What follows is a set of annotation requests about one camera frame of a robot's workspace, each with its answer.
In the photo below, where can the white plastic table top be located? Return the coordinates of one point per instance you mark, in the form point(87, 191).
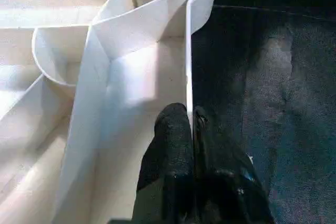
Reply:
point(79, 103)

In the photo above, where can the black work mat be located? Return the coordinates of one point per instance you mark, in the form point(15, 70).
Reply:
point(283, 103)

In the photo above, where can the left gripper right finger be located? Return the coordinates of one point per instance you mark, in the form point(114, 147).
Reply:
point(226, 187)

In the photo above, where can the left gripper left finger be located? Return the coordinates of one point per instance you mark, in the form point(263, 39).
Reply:
point(168, 171)

